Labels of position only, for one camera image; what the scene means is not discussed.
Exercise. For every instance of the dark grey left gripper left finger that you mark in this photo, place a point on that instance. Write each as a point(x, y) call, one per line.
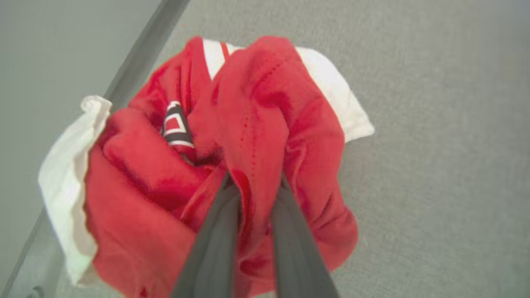
point(211, 248)

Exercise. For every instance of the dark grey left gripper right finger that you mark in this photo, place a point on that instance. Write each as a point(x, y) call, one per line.
point(294, 256)

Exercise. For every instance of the grey fabric sofa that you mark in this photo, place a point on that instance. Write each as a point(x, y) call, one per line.
point(434, 165)

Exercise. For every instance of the red white basketball jersey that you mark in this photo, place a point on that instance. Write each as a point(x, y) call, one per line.
point(256, 124)

